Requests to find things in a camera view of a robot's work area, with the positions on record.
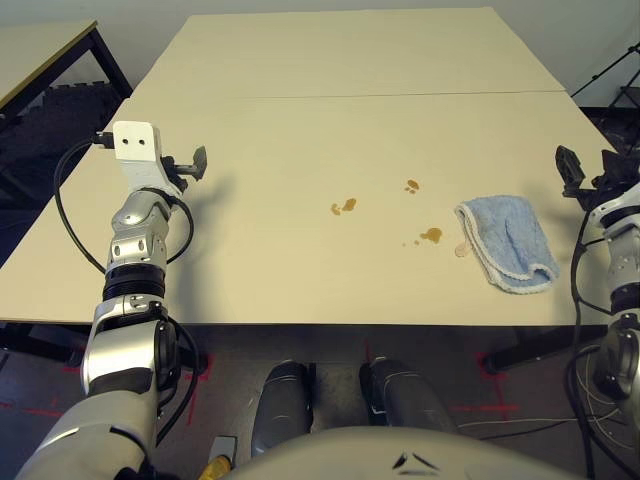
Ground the black stool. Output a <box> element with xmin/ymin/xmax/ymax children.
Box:
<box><xmin>599</xmin><ymin>84</ymin><xmax>640</xmax><ymax>151</ymax></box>

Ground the black foam floor mat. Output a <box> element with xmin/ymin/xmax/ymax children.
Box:
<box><xmin>0</xmin><ymin>79</ymin><xmax>124</xmax><ymax>206</ymax></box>

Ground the black left elbow cable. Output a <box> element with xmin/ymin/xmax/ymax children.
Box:
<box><xmin>153</xmin><ymin>307</ymin><xmax>204</xmax><ymax>449</ymax></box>

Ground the thin white floor cable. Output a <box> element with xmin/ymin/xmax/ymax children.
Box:
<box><xmin>457</xmin><ymin>359</ymin><xmax>624</xmax><ymax>442</ymax></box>

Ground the light blue terry rag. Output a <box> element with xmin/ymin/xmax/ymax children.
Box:
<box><xmin>453</xmin><ymin>194</ymin><xmax>561</xmax><ymax>295</ymax></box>

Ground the dark grey robot right leg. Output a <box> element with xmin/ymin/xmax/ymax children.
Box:
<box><xmin>358</xmin><ymin>355</ymin><xmax>457</xmax><ymax>441</ymax></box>

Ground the beige side table black frame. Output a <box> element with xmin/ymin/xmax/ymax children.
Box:
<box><xmin>0</xmin><ymin>19</ymin><xmax>135</xmax><ymax>201</ymax></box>

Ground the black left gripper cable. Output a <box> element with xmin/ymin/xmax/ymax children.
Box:
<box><xmin>162</xmin><ymin>197</ymin><xmax>196</xmax><ymax>265</ymax></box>

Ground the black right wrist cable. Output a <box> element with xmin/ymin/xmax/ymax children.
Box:
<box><xmin>568</xmin><ymin>212</ymin><xmax>609</xmax><ymax>346</ymax></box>

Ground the black elbow cable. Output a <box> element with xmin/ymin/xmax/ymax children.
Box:
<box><xmin>153</xmin><ymin>307</ymin><xmax>204</xmax><ymax>449</ymax></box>
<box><xmin>564</xmin><ymin>344</ymin><xmax>609</xmax><ymax>480</ymax></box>

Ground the black left camera cable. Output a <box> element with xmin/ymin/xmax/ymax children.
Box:
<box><xmin>53</xmin><ymin>130</ymin><xmax>114</xmax><ymax>275</ymax></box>

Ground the red floor tape cross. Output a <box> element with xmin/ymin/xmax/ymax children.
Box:
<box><xmin>451</xmin><ymin>384</ymin><xmax>522</xmax><ymax>422</ymax></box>
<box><xmin>180</xmin><ymin>353</ymin><xmax>215</xmax><ymax>427</ymax></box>

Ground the black right elbow cable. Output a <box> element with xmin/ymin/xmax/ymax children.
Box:
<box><xmin>564</xmin><ymin>344</ymin><xmax>609</xmax><ymax>480</ymax></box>

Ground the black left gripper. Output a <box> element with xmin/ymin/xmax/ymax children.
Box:
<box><xmin>160</xmin><ymin>145</ymin><xmax>209</xmax><ymax>194</ymax></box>

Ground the grey robot torso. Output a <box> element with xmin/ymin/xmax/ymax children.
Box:
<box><xmin>227</xmin><ymin>424</ymin><xmax>590</xmax><ymax>480</ymax></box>

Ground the long red floor tape line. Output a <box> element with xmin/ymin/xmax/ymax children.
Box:
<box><xmin>0</xmin><ymin>398</ymin><xmax>64</xmax><ymax>419</ymax></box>

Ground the dark grey robot leg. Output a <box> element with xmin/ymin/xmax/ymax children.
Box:
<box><xmin>358</xmin><ymin>355</ymin><xmax>457</xmax><ymax>441</ymax></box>
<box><xmin>249</xmin><ymin>360</ymin><xmax>316</xmax><ymax>459</ymax></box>

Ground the yellow grey connector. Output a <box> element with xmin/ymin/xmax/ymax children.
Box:
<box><xmin>199</xmin><ymin>435</ymin><xmax>239</xmax><ymax>480</ymax></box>

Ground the red floor tape corner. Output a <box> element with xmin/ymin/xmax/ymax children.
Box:
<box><xmin>473</xmin><ymin>350</ymin><xmax>504</xmax><ymax>387</ymax></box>

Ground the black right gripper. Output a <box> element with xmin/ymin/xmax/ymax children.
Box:
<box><xmin>555</xmin><ymin>145</ymin><xmax>640</xmax><ymax>207</ymax></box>

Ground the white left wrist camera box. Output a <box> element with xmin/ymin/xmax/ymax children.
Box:
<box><xmin>111</xmin><ymin>120</ymin><xmax>182</xmax><ymax>195</ymax></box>

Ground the black tripod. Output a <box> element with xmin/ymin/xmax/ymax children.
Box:
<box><xmin>571</xmin><ymin>42</ymin><xmax>640</xmax><ymax>99</ymax></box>

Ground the dark grey robot left leg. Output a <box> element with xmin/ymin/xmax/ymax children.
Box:
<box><xmin>249</xmin><ymin>360</ymin><xmax>316</xmax><ymax>459</ymax></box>

